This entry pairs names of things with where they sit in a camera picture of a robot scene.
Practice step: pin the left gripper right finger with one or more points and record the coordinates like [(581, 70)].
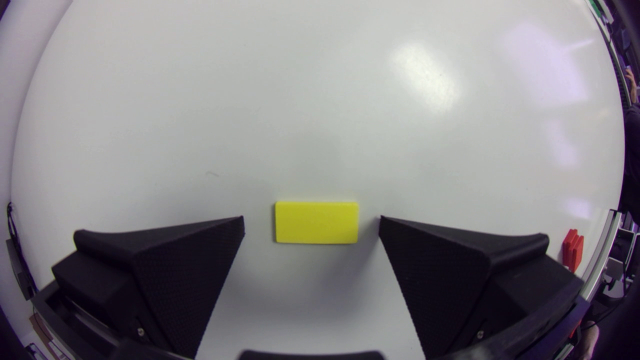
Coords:
[(450, 280)]

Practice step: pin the yellow wooden block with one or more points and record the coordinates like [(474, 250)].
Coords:
[(316, 222)]

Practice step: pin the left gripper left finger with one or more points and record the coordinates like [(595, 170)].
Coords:
[(170, 280)]

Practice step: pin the pile of red wooden blocks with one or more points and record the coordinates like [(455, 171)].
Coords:
[(572, 250)]

